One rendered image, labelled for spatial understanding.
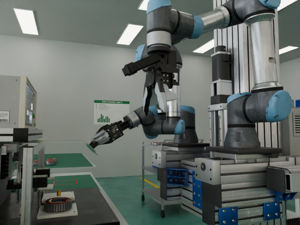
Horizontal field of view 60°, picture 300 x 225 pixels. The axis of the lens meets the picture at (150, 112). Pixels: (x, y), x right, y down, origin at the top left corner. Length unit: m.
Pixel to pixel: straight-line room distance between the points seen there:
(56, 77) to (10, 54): 1.11
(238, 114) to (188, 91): 6.28
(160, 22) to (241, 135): 0.59
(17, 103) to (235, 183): 0.90
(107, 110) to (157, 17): 5.87
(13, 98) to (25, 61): 5.64
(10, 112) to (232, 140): 0.88
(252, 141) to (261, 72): 0.28
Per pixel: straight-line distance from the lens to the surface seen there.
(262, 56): 1.09
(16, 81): 1.13
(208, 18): 1.11
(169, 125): 1.30
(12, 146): 1.09
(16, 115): 1.11
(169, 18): 0.83
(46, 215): 1.15
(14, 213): 1.19
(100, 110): 6.58
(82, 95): 6.58
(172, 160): 1.50
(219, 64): 1.45
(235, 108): 1.15
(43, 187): 1.17
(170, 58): 0.80
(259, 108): 1.07
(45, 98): 6.56
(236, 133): 1.14
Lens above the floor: 1.10
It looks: 4 degrees up
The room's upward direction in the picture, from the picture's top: straight up
